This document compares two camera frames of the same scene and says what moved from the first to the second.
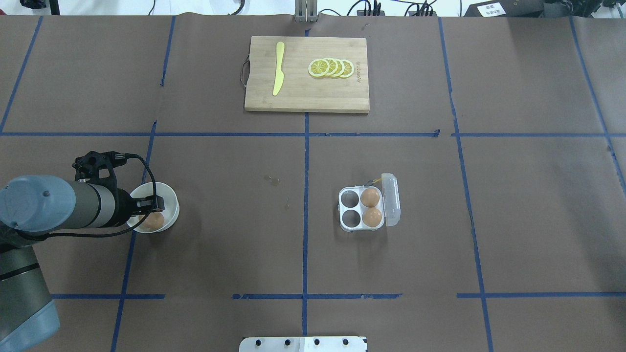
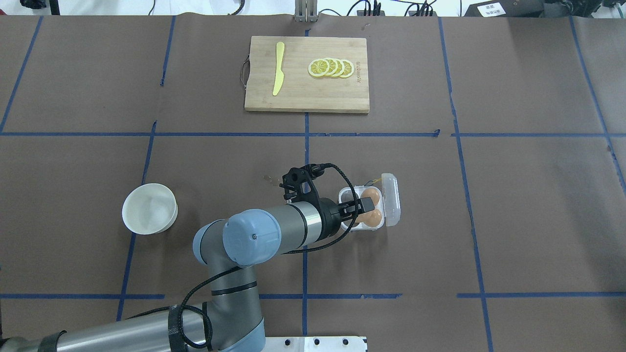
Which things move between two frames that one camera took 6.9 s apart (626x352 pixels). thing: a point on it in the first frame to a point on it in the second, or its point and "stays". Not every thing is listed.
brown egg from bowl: (155, 220) to (364, 217)
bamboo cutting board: (299, 91) stays
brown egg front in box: (371, 217) stays
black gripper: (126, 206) to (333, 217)
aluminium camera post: (305, 11) stays
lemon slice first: (348, 68) stays
